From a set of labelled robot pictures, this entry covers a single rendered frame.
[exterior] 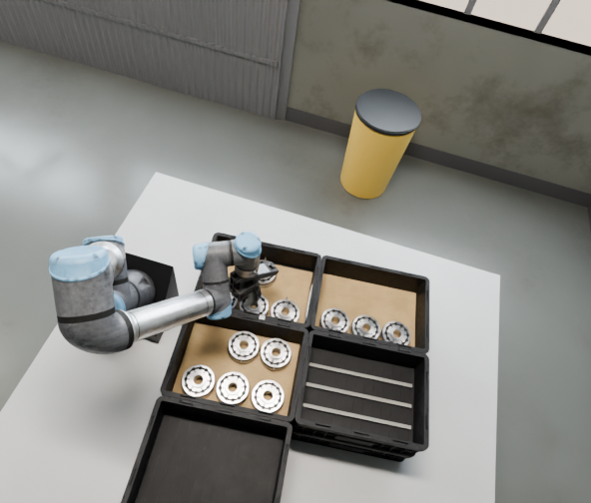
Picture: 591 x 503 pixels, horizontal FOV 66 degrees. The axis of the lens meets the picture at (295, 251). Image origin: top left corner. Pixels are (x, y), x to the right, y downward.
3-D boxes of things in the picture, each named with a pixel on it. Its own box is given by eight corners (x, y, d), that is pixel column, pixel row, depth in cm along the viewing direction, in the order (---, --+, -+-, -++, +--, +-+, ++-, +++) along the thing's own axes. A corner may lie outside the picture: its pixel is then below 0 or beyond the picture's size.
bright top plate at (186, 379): (176, 390, 139) (176, 389, 139) (190, 360, 145) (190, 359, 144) (207, 401, 138) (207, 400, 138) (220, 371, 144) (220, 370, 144)
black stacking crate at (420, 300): (304, 342, 158) (309, 328, 148) (316, 271, 175) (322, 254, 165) (416, 366, 158) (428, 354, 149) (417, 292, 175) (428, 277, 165)
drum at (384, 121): (395, 172, 324) (427, 101, 273) (382, 211, 303) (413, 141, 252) (344, 154, 328) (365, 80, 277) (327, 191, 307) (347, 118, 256)
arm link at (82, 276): (90, 282, 144) (50, 326, 92) (84, 236, 142) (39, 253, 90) (130, 277, 147) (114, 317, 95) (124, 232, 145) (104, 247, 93)
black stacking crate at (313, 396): (290, 431, 141) (294, 422, 132) (304, 343, 158) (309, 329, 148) (414, 458, 141) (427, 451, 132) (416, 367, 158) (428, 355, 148)
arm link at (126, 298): (105, 316, 148) (82, 328, 135) (100, 275, 146) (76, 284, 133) (141, 314, 147) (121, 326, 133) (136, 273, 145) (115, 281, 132)
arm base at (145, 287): (111, 308, 158) (96, 315, 148) (115, 265, 156) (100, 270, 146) (153, 315, 157) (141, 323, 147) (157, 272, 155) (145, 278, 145)
